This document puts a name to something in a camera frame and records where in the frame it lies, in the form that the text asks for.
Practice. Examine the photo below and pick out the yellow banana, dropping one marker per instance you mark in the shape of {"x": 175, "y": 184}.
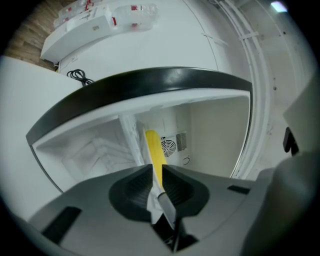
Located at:
{"x": 155, "y": 147}

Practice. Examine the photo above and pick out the long white box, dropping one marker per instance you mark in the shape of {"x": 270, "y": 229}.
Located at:
{"x": 75, "y": 40}

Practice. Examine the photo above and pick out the ceiling light panel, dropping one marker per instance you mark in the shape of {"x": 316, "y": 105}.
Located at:
{"x": 278, "y": 6}

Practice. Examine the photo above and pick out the white table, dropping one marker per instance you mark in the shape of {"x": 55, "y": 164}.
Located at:
{"x": 25, "y": 100}

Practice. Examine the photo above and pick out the pile of clear plastic packs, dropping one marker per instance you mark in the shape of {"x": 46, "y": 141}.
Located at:
{"x": 65, "y": 12}

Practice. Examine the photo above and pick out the clear plastic pack red label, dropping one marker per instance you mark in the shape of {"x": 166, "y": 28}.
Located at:
{"x": 140, "y": 15}

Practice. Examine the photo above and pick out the white ceiling pipes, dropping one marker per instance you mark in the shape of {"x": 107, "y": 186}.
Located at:
{"x": 252, "y": 62}

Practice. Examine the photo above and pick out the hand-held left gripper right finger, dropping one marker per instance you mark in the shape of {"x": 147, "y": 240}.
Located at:
{"x": 220, "y": 200}

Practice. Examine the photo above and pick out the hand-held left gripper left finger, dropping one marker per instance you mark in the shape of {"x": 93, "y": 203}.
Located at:
{"x": 95, "y": 205}

